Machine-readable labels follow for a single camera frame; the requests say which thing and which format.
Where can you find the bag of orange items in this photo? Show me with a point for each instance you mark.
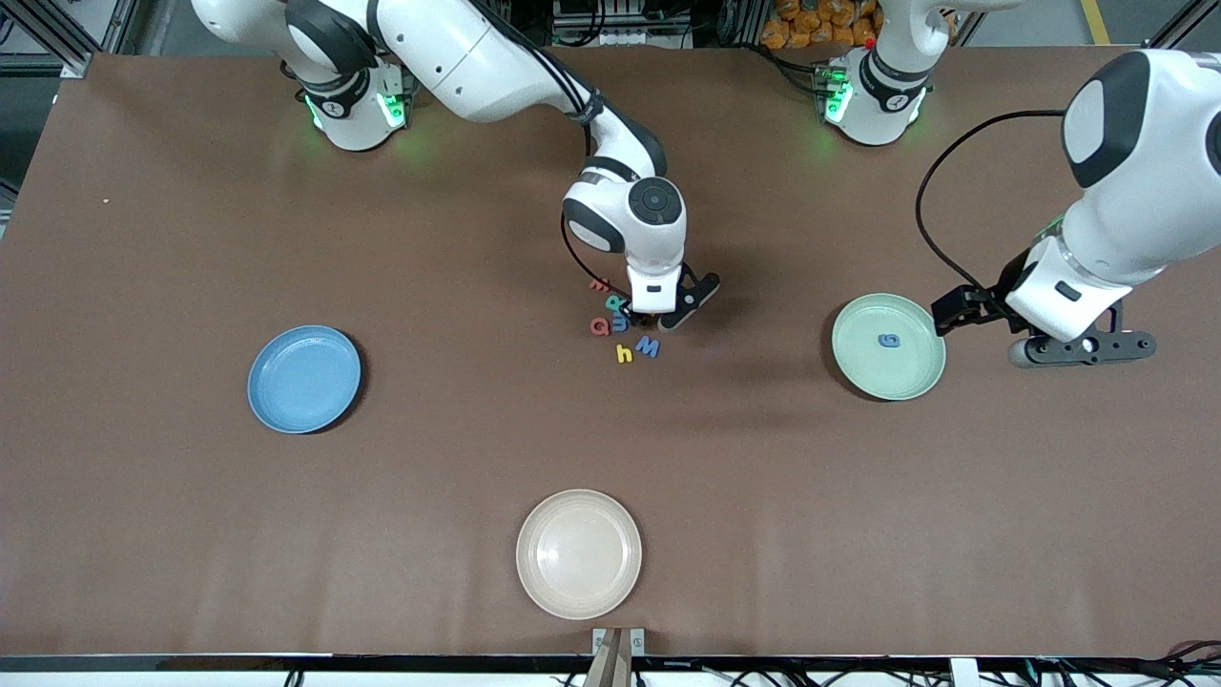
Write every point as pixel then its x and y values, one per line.
pixel 811 24

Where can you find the dark blue foam letter W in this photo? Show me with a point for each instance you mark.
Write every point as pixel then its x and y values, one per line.
pixel 649 347

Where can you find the green plate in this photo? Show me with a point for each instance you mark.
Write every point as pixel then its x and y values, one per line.
pixel 887 377

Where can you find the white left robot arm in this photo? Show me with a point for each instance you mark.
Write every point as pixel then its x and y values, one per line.
pixel 1135 191

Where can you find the blue plate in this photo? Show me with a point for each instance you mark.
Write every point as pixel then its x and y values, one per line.
pixel 305 380

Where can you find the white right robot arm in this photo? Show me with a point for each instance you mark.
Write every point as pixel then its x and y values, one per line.
pixel 458 57

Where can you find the beige plate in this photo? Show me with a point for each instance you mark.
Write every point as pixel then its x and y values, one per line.
pixel 579 553

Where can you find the teal foam letter R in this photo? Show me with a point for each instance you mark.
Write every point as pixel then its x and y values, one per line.
pixel 616 304

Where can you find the white paper tag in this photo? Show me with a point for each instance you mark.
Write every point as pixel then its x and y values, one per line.
pixel 963 673

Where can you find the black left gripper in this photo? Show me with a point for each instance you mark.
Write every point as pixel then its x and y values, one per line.
pixel 985 303

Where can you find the pink foam letter Q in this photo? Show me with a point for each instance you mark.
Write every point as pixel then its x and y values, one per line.
pixel 593 326

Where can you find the metal table edge bracket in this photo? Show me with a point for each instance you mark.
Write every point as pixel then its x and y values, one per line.
pixel 599 637

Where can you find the white power strip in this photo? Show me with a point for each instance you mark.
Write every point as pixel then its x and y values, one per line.
pixel 639 38

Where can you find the blue foam lowercase g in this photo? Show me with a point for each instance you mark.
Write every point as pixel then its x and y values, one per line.
pixel 882 340

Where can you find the aluminium frame post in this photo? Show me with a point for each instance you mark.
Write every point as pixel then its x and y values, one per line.
pixel 1169 43
pixel 57 36

